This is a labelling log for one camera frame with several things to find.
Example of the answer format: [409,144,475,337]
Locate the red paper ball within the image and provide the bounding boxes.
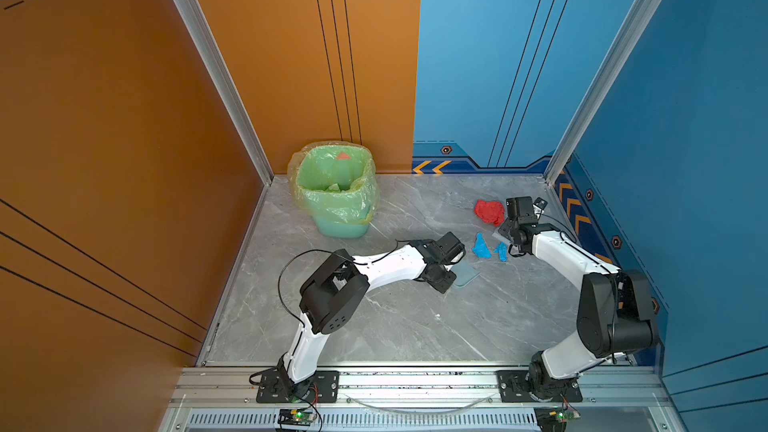
[473,200,506,227]

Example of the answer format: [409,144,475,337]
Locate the blue paper scrap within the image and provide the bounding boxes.
[472,233,492,259]
[494,243,509,262]

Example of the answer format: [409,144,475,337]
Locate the grey-blue hand brush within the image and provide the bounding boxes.
[492,226,511,246]

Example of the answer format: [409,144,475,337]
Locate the grey-blue plastic dustpan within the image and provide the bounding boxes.
[451,262,479,288]

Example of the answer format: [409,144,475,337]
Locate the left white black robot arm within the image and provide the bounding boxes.
[276,232,466,399]

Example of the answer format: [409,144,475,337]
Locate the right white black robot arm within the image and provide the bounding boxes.
[500,196,660,401]

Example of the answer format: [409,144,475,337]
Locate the green plastic trash bin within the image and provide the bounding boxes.
[296,145,374,239]

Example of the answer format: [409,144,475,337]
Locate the yellow translucent bin liner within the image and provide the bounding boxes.
[286,140,380,226]

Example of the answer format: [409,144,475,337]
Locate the right green circuit board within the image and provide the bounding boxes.
[534,408,581,432]

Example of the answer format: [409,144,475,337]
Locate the green circuit board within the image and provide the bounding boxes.
[277,409,318,430]
[534,408,581,432]

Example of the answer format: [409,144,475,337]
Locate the left green circuit board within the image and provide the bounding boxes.
[277,409,318,430]

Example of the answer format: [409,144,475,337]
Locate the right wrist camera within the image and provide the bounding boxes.
[533,197,548,214]

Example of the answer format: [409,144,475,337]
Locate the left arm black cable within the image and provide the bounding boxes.
[276,239,415,328]

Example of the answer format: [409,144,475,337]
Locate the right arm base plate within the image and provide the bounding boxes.
[496,370,583,403]

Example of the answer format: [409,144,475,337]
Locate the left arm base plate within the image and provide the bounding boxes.
[249,369,340,405]

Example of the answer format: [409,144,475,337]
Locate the aluminium front rail frame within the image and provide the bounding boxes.
[159,363,686,431]

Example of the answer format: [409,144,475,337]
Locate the right aluminium corner post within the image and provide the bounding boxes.
[543,0,663,186]

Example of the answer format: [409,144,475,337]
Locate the aluminium corner post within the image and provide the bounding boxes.
[173,0,274,187]
[543,0,663,186]

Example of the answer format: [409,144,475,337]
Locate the left aluminium corner post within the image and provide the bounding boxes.
[173,0,274,187]

